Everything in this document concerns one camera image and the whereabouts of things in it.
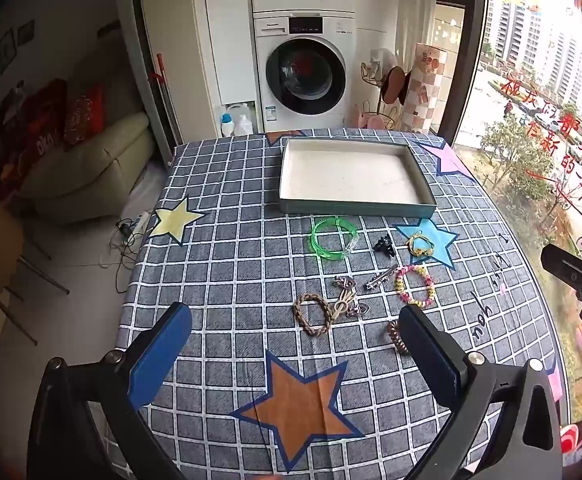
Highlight yellow braided flower bracelet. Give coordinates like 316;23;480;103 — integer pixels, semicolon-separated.
406;230;435;257

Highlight brown braided rope bracelet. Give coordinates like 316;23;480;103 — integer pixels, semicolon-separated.
293;292;335;336

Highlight white front-load washing machine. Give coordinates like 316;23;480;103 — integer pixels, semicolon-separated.
252;10;358;134

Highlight red patterned blanket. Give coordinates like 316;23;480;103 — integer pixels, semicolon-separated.
0;77;68;203

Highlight silver charm bracelet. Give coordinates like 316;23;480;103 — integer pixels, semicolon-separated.
331;275;368;322

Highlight red window lettering decal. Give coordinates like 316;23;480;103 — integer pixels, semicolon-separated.
500;71;582;222

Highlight white slippers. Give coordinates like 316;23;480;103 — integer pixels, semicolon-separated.
370;47;398;77

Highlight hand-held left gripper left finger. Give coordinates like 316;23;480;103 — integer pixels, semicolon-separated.
26;301;193;480

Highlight silver hair clip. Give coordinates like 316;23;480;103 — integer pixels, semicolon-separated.
364;263;400;291

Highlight black floor cables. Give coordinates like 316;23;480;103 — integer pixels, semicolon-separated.
100;217;143;295

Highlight red handled mop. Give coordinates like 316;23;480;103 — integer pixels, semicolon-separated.
148;52;180;162

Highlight pink slippers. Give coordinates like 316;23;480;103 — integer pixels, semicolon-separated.
355;104;398;131

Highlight red cushion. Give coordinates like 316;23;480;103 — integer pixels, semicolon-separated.
63;84;108;149

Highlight grey checked star tablecloth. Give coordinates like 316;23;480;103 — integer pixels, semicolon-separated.
98;127;570;480

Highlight shallow grey cardboard tray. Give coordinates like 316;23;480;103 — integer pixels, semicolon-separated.
277;136;438;219

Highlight pink checked cylinder bin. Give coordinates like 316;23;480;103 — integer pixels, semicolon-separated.
401;42;447;134

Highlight cream leather sofa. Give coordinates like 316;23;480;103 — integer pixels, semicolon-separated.
18;110;158;226

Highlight dark wall picture frame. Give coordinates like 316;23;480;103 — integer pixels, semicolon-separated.
0;29;18;80

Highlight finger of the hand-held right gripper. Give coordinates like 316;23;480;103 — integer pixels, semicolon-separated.
541;243;582;291

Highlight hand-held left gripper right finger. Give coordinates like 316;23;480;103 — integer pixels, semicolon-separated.
398;304;564;480

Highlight brown slippers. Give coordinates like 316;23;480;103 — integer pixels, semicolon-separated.
380;65;413;104

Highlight clear plastic jug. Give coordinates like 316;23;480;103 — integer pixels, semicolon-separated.
225;102;253;123

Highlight gold wire shoe rack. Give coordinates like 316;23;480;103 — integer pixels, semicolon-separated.
359;47;408;132

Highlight white cabinet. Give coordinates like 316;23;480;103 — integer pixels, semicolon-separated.
135;0;258;162

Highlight brown spiral hair tie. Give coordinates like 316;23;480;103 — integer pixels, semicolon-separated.
385;319;413;356

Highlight green translucent bangle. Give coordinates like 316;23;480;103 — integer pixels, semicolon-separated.
310;215;360;262

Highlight pink yellow spiral hair tie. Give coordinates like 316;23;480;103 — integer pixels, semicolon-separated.
394;265;437;307

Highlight white curtain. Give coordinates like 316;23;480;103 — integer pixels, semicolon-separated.
395;0;442;63

